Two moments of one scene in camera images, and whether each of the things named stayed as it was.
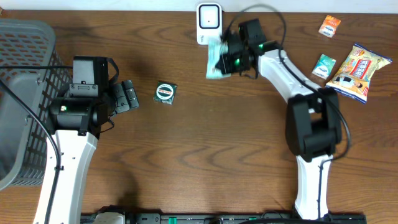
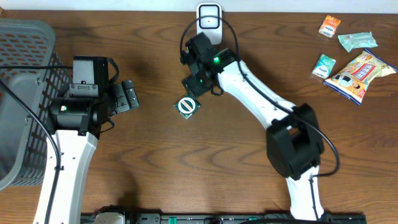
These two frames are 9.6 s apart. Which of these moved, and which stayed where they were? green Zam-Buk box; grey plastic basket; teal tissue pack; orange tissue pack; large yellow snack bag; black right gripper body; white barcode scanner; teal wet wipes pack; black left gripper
Moved: teal wet wipes pack; large yellow snack bag; green Zam-Buk box; black right gripper body
Stayed: black left gripper; white barcode scanner; teal tissue pack; grey plastic basket; orange tissue pack
